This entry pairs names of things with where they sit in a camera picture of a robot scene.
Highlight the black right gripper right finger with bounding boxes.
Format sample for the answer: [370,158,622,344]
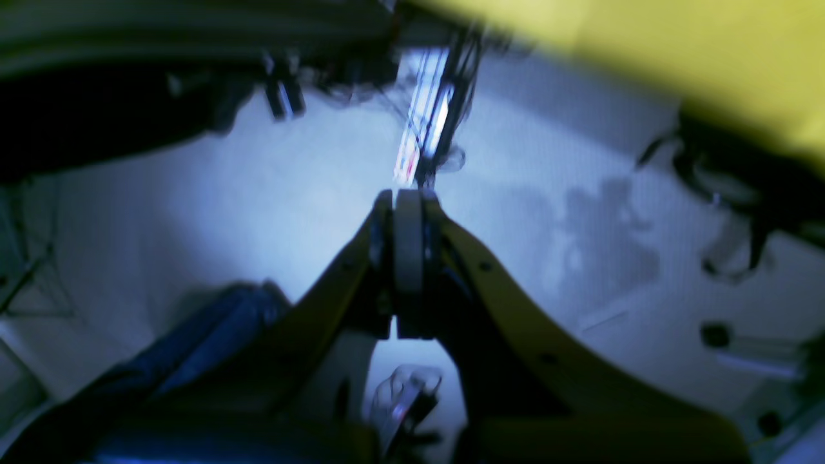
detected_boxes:
[394,189,751,463]

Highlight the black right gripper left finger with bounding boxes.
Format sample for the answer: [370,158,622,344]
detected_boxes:
[97,190,394,463]

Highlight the grey sneaker on floor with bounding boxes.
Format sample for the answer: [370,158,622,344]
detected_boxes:
[367,363,444,458]

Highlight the white power strip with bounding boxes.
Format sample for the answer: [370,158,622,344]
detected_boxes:
[394,48,454,188]

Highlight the black office chair base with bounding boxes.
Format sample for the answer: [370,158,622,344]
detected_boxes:
[636,111,824,283]

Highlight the yellow tablecloth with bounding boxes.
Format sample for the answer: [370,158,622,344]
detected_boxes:
[422,1,824,173]

